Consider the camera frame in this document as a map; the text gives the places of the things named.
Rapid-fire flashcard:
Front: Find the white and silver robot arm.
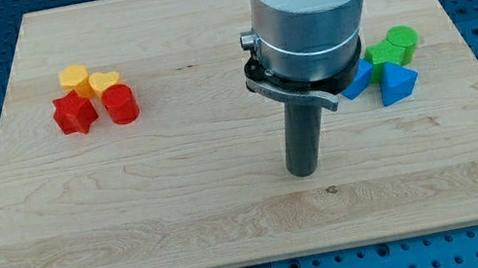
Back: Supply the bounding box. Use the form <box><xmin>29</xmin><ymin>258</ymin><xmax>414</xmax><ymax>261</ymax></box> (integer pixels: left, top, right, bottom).
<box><xmin>250</xmin><ymin>0</ymin><xmax>363</xmax><ymax>82</ymax></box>

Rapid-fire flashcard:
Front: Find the blue cube block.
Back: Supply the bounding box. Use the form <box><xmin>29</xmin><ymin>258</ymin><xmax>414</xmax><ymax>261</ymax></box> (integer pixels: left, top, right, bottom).
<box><xmin>341</xmin><ymin>59</ymin><xmax>373</xmax><ymax>100</ymax></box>

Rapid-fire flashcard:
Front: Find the blue triangle block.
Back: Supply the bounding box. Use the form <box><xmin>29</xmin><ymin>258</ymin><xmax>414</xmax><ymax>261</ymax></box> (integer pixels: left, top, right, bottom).
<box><xmin>380</xmin><ymin>62</ymin><xmax>418</xmax><ymax>106</ymax></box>

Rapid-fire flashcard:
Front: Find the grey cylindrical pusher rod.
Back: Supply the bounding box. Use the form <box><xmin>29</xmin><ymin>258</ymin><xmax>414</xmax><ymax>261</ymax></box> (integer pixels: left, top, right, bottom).
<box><xmin>284</xmin><ymin>103</ymin><xmax>322</xmax><ymax>177</ymax></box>

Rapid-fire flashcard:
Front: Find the black tool clamp with lever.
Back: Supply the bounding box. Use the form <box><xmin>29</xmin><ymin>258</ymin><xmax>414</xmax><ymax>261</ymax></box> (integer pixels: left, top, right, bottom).
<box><xmin>244</xmin><ymin>38</ymin><xmax>361</xmax><ymax>112</ymax></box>

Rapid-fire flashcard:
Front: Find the wooden board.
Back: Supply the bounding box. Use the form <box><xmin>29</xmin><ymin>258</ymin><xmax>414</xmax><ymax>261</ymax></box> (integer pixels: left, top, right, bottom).
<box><xmin>0</xmin><ymin>0</ymin><xmax>478</xmax><ymax>268</ymax></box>

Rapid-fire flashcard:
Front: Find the red cylinder block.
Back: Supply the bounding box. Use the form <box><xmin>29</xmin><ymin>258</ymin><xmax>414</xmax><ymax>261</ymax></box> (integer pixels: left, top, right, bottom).
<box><xmin>101</xmin><ymin>84</ymin><xmax>140</xmax><ymax>125</ymax></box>

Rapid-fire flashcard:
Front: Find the yellow heart block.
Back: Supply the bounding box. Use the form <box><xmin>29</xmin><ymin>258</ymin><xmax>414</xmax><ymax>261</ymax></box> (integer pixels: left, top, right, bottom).
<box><xmin>88</xmin><ymin>71</ymin><xmax>122</xmax><ymax>98</ymax></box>

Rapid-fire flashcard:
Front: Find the green star block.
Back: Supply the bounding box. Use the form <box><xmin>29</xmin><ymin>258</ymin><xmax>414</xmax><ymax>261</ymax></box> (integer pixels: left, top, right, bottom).
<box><xmin>363</xmin><ymin>39</ymin><xmax>405</xmax><ymax>84</ymax></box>

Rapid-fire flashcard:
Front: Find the red star block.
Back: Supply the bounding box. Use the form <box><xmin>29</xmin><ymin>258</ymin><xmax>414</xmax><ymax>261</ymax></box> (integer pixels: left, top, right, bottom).
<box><xmin>52</xmin><ymin>90</ymin><xmax>99</xmax><ymax>135</ymax></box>

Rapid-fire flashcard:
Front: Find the yellow hexagon block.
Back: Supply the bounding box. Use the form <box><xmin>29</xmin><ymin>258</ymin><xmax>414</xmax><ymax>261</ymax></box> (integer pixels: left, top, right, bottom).
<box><xmin>58</xmin><ymin>64</ymin><xmax>94</xmax><ymax>98</ymax></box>

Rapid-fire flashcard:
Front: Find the green cylinder block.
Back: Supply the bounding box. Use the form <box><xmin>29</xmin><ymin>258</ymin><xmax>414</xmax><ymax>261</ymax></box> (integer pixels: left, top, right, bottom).
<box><xmin>386</xmin><ymin>25</ymin><xmax>420</xmax><ymax>65</ymax></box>

